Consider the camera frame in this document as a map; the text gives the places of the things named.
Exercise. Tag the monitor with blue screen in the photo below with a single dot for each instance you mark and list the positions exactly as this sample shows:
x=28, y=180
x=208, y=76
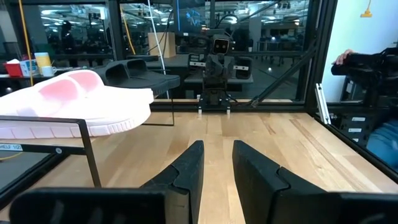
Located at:
x=192, y=18

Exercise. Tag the brown cardboard box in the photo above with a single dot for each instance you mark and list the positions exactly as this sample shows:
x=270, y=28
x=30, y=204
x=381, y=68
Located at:
x=169, y=46

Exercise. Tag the black labelled controller box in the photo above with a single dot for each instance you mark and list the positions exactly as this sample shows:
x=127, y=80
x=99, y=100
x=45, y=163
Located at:
x=348, y=124

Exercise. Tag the white mug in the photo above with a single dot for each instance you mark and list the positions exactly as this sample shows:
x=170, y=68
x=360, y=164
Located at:
x=48, y=71

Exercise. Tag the yellow and white container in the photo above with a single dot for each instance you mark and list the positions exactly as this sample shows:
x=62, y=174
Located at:
x=43, y=59

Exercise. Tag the person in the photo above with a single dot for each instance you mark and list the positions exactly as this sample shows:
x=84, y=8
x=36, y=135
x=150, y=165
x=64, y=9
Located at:
x=385, y=146
x=67, y=37

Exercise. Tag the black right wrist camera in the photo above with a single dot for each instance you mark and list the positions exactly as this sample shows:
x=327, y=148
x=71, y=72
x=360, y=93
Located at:
x=221, y=45

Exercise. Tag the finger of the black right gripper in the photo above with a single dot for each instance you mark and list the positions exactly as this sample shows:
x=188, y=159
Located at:
x=212, y=67
x=224, y=67

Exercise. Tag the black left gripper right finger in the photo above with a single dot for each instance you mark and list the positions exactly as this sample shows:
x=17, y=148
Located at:
x=267, y=199

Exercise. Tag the silver aluminium bracket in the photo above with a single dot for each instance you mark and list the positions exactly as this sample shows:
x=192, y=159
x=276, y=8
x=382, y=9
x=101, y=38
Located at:
x=322, y=102

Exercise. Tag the person's hand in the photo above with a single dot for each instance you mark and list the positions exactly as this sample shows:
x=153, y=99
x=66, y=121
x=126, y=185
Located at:
x=343, y=57

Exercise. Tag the wooden shelf with black frame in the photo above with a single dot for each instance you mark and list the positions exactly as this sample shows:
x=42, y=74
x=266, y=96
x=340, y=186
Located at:
x=85, y=140

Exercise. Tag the blue and white box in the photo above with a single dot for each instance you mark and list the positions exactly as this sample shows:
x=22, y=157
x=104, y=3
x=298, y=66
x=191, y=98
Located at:
x=29, y=68

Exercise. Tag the red box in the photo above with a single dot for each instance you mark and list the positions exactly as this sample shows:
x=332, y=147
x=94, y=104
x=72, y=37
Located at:
x=13, y=70

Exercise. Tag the black rubber slide sandal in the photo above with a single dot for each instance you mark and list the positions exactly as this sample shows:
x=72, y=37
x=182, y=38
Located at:
x=146, y=84
x=136, y=63

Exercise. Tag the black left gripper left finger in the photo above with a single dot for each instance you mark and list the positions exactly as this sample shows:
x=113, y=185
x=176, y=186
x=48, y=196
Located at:
x=174, y=199

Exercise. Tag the small yellow hanging object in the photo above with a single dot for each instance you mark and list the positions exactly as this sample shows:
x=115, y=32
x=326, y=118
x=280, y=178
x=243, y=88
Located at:
x=367, y=14

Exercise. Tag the pink rubber slide sandal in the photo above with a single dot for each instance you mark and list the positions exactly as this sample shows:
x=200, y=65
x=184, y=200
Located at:
x=93, y=115
x=90, y=81

